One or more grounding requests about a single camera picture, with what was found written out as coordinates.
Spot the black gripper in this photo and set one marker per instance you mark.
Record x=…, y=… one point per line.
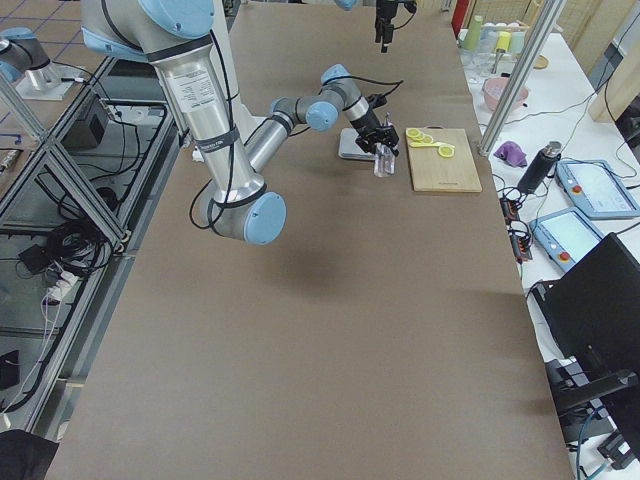
x=383, y=11
x=367, y=125

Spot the silver digital kitchen scale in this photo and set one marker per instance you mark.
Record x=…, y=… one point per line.
x=349, y=150

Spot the yellow cup on shelf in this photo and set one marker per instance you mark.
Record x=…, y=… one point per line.
x=503, y=41

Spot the yellow plastic knife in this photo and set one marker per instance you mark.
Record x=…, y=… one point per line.
x=416, y=144

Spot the wooden cutting board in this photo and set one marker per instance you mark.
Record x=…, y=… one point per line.
x=432, y=173

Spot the lemon slice single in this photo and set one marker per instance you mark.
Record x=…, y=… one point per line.
x=446, y=150

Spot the green bottle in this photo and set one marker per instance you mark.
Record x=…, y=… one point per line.
x=472, y=37

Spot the pink bowl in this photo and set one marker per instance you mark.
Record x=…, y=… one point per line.
x=493, y=89

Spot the purple cloth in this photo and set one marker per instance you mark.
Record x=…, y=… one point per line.
x=512, y=154

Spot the black thermos bottle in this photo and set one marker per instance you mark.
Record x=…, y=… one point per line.
x=545, y=159

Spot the black power strip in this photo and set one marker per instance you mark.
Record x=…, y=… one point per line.
x=518, y=231

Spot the near teach pendant tablet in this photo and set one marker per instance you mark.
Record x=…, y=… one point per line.
x=566, y=236

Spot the teach pendant tablet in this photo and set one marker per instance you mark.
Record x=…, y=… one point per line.
x=566, y=236
x=596, y=190

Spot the far teach pendant tablet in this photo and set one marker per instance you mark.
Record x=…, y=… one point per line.
x=596, y=190

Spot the black monitor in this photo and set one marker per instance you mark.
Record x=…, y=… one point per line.
x=593, y=310

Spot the black monitor stand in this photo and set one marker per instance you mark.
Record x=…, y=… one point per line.
x=575, y=396

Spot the aluminium frame post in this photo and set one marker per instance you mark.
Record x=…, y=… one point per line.
x=549, y=13

